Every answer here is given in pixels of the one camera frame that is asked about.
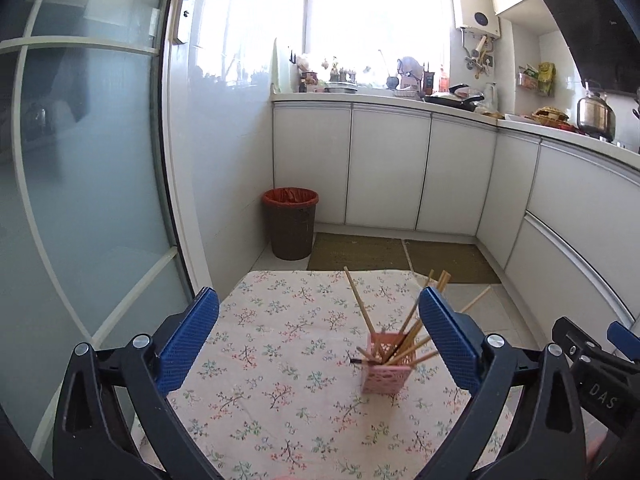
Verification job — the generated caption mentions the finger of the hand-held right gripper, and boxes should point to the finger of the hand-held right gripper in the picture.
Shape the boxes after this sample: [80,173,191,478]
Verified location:
[551,316,603,361]
[606,321,640,363]

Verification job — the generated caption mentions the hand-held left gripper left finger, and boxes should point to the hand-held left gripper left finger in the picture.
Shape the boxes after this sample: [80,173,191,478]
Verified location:
[52,287,221,480]

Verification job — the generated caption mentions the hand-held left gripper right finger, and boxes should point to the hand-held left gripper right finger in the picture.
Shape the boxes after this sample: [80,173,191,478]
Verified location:
[415,286,601,480]

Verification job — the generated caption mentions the pink perforated utensil holder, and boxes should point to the pink perforated utensil holder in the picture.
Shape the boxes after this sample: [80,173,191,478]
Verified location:
[360,331,418,395]

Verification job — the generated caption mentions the bundle of wooden chopsticks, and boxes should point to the bundle of wooden chopsticks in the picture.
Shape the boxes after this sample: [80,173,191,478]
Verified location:
[343,266,493,365]

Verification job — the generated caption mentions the olive floor mat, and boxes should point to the olive floor mat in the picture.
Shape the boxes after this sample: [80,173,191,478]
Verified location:
[404,239,502,285]
[306,232,411,272]

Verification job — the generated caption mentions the floral tablecloth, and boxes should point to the floral tablecloth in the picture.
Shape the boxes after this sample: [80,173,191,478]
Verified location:
[127,270,518,480]

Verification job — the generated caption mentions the brown trash bin red bag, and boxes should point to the brown trash bin red bag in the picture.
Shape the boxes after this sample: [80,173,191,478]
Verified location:
[262,187,320,261]

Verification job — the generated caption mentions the white kitchen base cabinets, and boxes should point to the white kitchen base cabinets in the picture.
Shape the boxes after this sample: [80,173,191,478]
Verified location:
[271,100,640,341]

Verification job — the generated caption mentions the frosted glass sliding door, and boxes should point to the frosted glass sliding door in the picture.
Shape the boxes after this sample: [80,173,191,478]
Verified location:
[0,0,196,461]

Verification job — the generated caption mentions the basket of food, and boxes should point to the basket of food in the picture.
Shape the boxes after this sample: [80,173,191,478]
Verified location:
[531,106,571,126]

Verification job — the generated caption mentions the stainless steel kettle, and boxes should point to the stainless steel kettle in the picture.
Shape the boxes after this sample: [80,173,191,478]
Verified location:
[576,80,617,138]

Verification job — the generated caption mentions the black frying pan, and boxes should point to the black frying pan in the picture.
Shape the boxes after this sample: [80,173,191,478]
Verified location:
[425,92,486,112]

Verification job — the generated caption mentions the white kitchen countertop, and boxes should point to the white kitchen countertop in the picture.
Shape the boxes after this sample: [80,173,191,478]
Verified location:
[271,91,640,168]

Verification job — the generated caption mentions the black range hood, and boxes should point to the black range hood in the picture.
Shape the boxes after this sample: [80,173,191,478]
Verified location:
[532,0,640,93]

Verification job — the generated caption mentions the kitchen window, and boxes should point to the kitchen window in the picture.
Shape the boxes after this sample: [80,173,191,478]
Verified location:
[305,0,446,88]

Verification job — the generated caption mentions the wall rack with packets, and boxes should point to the wall rack with packets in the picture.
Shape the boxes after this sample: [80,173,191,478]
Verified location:
[517,62,557,97]

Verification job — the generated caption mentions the metal door handle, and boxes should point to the metal door handle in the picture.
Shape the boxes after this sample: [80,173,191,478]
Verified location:
[170,0,212,46]

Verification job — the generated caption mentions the white wall water heater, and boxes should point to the white wall water heater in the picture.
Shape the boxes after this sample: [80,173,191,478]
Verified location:
[449,0,502,40]

